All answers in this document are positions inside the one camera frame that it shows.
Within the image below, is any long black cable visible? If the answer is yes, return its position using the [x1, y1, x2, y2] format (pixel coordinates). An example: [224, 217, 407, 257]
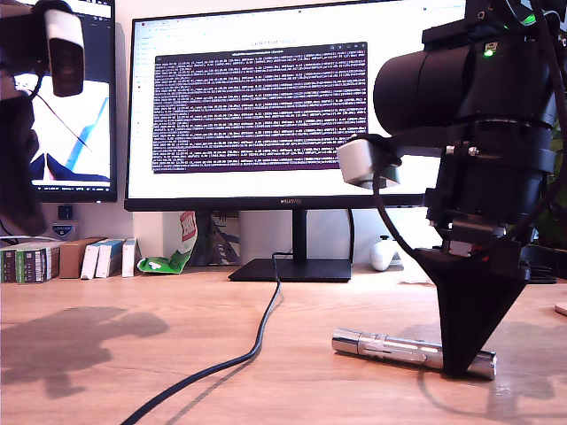
[119, 252, 284, 425]

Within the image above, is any green red snack bag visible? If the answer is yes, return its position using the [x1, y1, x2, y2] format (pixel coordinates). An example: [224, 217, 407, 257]
[136, 211, 198, 275]

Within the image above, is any metallic silver laser pointer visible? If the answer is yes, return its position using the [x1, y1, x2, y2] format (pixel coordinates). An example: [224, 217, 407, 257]
[331, 327, 497, 381]

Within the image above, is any black monitor power cable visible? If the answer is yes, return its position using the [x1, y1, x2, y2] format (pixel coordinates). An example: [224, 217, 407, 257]
[346, 208, 356, 265]

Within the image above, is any arm camera box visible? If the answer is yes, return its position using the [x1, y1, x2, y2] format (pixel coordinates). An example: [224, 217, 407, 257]
[43, 8, 86, 98]
[336, 133, 447, 192]

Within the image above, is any green labelled box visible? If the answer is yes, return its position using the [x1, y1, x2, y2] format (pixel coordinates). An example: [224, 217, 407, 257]
[0, 248, 19, 284]
[16, 245, 61, 283]

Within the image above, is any pale grey cable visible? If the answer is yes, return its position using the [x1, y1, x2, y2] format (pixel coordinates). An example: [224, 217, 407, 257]
[0, 235, 63, 247]

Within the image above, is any black leather wallet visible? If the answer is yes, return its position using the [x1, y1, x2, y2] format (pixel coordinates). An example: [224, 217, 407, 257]
[520, 245, 559, 285]

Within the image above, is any blue patterned carton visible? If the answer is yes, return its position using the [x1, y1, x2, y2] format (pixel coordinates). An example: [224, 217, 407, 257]
[197, 211, 243, 267]

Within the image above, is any small white carton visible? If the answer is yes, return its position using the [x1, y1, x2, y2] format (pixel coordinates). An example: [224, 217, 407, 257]
[81, 244, 104, 280]
[121, 237, 142, 278]
[96, 239, 125, 279]

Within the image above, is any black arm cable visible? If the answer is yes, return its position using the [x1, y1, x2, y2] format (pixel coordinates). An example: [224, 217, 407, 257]
[504, 0, 567, 243]

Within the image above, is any black camera cable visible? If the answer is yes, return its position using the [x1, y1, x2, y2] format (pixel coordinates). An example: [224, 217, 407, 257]
[370, 170, 444, 267]

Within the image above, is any black Huawei computer monitor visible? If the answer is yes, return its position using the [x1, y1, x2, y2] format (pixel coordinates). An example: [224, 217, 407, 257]
[123, 2, 470, 284]

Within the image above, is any black monitor with video windows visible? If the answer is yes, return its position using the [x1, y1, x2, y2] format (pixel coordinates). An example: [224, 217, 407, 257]
[8, 0, 120, 204]

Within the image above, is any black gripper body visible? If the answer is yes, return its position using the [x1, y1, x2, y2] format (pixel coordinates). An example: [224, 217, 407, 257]
[423, 126, 555, 256]

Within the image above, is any brown cardboard box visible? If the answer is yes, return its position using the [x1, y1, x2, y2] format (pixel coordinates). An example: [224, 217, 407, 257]
[59, 237, 107, 279]

